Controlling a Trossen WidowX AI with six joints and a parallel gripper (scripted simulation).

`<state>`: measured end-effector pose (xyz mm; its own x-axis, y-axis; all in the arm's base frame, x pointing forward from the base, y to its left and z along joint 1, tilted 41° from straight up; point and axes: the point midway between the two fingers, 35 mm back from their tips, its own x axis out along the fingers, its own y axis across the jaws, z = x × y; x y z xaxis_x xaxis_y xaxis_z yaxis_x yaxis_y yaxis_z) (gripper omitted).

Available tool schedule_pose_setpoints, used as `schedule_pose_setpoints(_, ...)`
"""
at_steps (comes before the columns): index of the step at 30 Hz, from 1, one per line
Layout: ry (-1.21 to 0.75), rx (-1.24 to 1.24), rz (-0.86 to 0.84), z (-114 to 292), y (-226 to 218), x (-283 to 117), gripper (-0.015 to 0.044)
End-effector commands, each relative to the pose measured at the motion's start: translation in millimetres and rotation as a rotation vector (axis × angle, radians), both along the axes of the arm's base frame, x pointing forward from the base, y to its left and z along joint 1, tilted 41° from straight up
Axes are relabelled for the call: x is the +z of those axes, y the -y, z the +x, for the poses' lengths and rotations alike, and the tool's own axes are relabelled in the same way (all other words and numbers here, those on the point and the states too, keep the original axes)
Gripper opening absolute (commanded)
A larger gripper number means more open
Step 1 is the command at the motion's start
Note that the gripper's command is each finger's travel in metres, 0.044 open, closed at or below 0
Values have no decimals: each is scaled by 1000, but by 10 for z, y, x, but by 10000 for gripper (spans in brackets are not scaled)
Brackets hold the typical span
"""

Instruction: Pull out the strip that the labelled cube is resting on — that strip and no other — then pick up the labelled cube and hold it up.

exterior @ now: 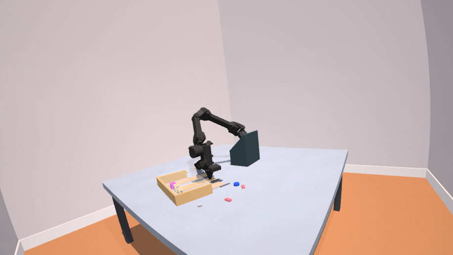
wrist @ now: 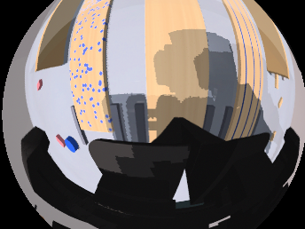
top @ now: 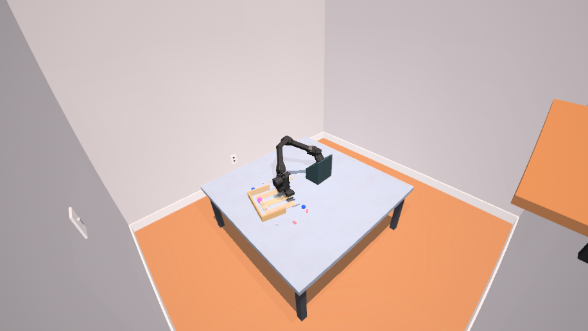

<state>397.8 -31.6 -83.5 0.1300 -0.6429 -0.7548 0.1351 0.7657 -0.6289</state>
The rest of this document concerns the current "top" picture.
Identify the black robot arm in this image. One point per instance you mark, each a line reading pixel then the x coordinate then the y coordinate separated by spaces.
pixel 282 177

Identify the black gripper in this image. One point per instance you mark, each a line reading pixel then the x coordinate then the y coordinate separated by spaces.
pixel 288 192

